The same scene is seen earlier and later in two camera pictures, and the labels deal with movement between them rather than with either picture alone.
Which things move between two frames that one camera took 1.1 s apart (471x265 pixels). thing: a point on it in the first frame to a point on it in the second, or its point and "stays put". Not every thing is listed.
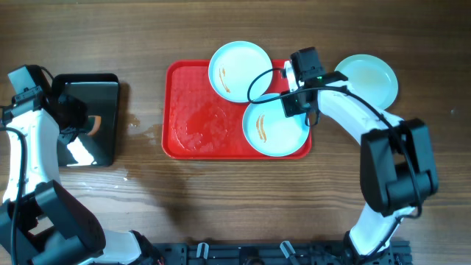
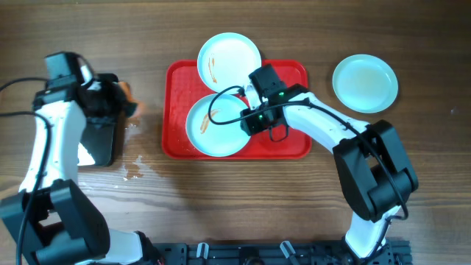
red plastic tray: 199,124 stays put
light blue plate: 372,77 stays put
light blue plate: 268,132 to 213,126
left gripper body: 70,111 to 120,99
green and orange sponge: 96,124 to 132,108
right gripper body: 293,104 to 246,125
